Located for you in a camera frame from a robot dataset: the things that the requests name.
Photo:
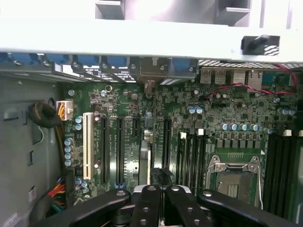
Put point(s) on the short black expansion slot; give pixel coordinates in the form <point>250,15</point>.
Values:
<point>136,127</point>

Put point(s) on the black case lock tab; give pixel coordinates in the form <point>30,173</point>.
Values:
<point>258,45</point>

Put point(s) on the RAM slot white latches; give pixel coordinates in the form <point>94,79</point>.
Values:
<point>198,160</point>
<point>279,165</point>
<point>181,160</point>
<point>296,165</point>

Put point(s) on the silver rear port block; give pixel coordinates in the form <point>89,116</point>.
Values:
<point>206,75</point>
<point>220,76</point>
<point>239,78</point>
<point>255,76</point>

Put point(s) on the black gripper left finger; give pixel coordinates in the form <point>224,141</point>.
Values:
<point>146,208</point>

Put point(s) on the white power connector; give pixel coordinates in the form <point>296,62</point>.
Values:
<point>67,108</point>

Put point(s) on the white expansion slot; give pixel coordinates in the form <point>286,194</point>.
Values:
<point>87,142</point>

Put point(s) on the black open PC case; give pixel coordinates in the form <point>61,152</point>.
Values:
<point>23,94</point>

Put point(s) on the blue rear port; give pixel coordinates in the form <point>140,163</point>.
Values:
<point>277,79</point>

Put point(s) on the green motherboard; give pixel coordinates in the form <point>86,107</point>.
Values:
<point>180,104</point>

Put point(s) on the CPU socket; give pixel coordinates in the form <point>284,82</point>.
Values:
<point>234,182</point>

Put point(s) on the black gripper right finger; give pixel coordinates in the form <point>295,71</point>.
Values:
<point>191,212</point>

